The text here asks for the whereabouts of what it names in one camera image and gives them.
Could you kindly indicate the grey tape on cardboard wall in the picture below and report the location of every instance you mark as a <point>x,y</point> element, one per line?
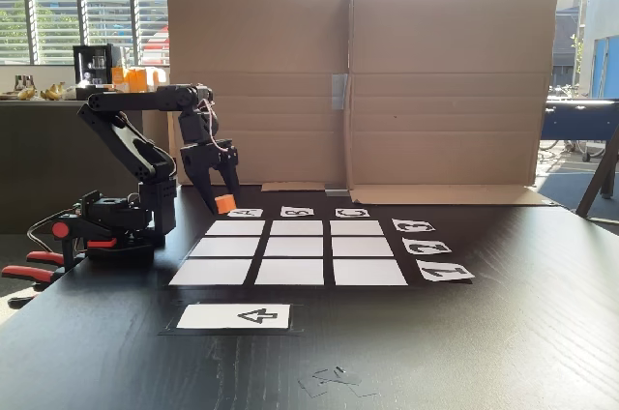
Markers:
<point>339,91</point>

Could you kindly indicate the round orange token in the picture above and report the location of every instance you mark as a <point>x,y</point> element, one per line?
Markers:
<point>225,204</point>

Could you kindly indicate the white nine-square grid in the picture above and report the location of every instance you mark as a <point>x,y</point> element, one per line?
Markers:
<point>295,255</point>

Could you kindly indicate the paper sheet letter B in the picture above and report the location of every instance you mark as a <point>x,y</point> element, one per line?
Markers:
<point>297,212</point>

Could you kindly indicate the paper sheet number 1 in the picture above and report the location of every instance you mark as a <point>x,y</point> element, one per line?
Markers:
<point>445,271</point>

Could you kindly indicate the black coffee machine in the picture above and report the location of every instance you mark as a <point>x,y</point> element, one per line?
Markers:
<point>87,54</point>

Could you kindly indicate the paper sheet number 3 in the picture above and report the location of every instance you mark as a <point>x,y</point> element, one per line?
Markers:
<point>413,225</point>

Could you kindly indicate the paper sheet letter A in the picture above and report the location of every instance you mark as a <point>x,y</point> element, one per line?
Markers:
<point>246,213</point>

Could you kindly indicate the grey tape on flap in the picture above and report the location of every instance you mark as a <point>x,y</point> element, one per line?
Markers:
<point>337,193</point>

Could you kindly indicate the paper sheet letter C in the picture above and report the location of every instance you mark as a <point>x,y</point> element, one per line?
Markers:
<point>352,213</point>

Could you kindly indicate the orange cartons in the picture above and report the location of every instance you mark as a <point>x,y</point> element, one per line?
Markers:
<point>135,76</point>

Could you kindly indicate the white arrow paper sheet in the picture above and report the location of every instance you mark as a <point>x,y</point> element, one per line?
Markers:
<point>232,316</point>

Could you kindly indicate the brown cardboard box screen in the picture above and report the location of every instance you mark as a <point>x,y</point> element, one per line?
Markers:
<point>435,91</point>

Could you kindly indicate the paper sheet number 2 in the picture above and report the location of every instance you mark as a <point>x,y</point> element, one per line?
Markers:
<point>426,246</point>

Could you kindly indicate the wooden stand leg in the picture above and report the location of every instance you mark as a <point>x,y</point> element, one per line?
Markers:
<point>602,173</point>

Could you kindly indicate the dark counter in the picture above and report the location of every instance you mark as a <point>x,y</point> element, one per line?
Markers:
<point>38,163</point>

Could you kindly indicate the red black clamp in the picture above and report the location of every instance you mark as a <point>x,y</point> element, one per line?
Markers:
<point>60,230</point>
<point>29,274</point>

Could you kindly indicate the yellow banana bunch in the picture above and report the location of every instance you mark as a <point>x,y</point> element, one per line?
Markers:
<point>53,92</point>
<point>26,94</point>

